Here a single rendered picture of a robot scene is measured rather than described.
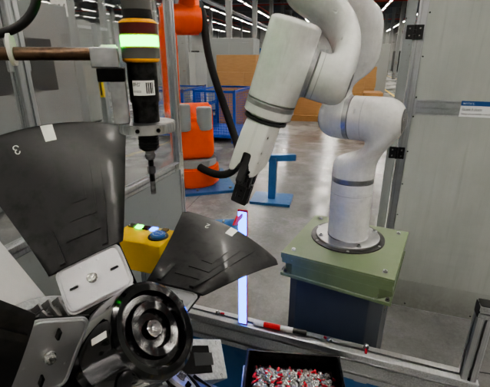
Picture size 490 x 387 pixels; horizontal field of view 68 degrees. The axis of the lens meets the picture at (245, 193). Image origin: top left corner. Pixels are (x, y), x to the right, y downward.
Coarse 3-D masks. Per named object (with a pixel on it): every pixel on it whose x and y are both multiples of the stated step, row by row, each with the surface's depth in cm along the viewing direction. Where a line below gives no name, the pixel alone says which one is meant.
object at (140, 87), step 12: (132, 72) 42; (144, 72) 42; (156, 72) 43; (132, 84) 43; (144, 84) 43; (156, 84) 44; (132, 96) 43; (144, 96) 43; (156, 96) 44; (132, 108) 45; (144, 108) 44; (156, 108) 44; (144, 120) 44; (156, 120) 45; (144, 144) 46; (156, 144) 46
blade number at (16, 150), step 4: (8, 144) 53; (12, 144) 53; (16, 144) 53; (20, 144) 54; (8, 148) 53; (12, 148) 53; (16, 148) 53; (20, 148) 53; (24, 148) 54; (12, 152) 53; (16, 152) 53; (20, 152) 53; (24, 152) 53; (12, 156) 53; (16, 156) 53; (20, 156) 53
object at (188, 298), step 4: (172, 288) 58; (176, 292) 57; (180, 292) 57; (184, 292) 57; (188, 292) 57; (192, 292) 57; (180, 296) 56; (184, 296) 56; (188, 296) 56; (192, 296) 56; (196, 296) 56; (184, 300) 55; (188, 300) 55; (192, 300) 55; (184, 304) 54; (188, 304) 54; (192, 304) 54; (188, 308) 53
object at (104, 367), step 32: (128, 288) 44; (160, 288) 47; (96, 320) 42; (128, 320) 42; (160, 320) 46; (96, 352) 40; (128, 352) 39; (160, 352) 42; (96, 384) 41; (128, 384) 40
